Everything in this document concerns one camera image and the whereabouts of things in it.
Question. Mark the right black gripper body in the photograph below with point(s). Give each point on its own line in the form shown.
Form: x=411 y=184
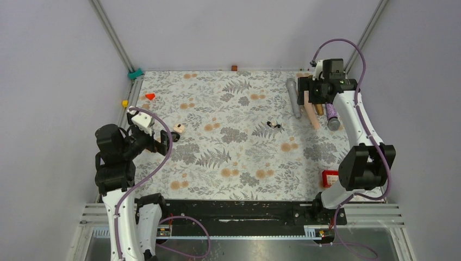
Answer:
x=315 y=88

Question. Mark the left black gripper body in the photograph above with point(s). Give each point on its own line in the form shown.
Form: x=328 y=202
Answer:
x=145 y=140

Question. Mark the black earbud charging case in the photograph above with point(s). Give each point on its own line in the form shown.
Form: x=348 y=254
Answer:
x=178 y=130

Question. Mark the black wireless earbuds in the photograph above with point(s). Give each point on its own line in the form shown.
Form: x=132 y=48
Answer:
x=273 y=125

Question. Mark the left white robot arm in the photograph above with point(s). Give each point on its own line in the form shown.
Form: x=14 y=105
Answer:
x=132 y=221

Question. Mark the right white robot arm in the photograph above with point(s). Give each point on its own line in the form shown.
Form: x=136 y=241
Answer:
x=367 y=165

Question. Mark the gold toy microphone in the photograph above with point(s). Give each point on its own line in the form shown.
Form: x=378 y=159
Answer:
x=319 y=109

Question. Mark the pink toy microphone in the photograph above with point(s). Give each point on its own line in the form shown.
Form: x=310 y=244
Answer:
x=310 y=111

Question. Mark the grey toy microphone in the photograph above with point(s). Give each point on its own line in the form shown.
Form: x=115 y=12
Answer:
x=291 y=88

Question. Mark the purple glitter toy microphone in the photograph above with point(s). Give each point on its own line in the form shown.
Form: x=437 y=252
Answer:
x=333 y=122

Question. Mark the teal clamp block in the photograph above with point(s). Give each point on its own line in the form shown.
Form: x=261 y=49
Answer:
x=134 y=75

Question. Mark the red plastic box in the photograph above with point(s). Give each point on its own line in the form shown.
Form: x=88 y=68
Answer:
x=329 y=177

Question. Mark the floral patterned mat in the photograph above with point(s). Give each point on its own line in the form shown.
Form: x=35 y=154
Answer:
x=227 y=151

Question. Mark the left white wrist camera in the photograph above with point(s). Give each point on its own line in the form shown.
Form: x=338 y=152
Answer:
x=142 y=121

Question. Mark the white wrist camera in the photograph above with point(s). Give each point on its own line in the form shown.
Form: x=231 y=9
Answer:
x=318 y=69
x=142 y=121

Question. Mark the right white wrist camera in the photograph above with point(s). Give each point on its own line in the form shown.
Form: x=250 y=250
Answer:
x=318 y=69

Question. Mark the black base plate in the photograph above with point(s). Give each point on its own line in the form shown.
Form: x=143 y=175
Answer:
x=226 y=218

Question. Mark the aluminium frame rail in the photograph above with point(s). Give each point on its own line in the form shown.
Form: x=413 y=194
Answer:
x=112 y=35

